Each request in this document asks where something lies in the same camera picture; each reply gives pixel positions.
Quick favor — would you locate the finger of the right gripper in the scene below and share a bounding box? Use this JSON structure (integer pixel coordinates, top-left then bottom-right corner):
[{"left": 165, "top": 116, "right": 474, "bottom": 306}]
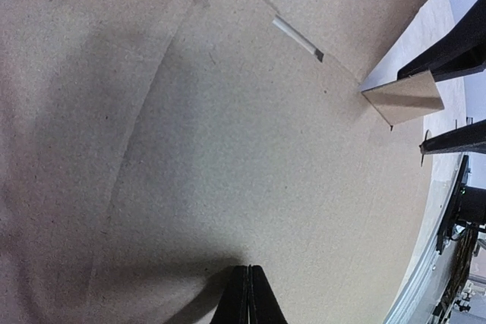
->
[
  {"left": 419, "top": 120, "right": 486, "bottom": 155},
  {"left": 397, "top": 0, "right": 485, "bottom": 82}
]

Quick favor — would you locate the brown cardboard box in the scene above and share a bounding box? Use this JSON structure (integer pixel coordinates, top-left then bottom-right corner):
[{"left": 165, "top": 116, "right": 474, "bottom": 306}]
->
[{"left": 1, "top": 0, "right": 431, "bottom": 323}]

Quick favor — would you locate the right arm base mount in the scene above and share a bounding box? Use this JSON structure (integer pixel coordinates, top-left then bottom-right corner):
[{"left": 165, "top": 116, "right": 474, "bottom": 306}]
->
[{"left": 436, "top": 184, "right": 485, "bottom": 255}]

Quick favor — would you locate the front aluminium rail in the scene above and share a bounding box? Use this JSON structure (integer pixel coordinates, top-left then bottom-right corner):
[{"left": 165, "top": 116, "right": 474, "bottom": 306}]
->
[{"left": 384, "top": 153, "right": 470, "bottom": 323}]

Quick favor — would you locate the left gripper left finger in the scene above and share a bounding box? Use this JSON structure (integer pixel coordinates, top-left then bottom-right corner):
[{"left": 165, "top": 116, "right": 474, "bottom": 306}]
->
[{"left": 210, "top": 266, "right": 249, "bottom": 324}]

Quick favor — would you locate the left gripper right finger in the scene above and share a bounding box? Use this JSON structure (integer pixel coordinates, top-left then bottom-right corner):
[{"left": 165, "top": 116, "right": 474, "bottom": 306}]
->
[{"left": 248, "top": 266, "right": 288, "bottom": 324}]

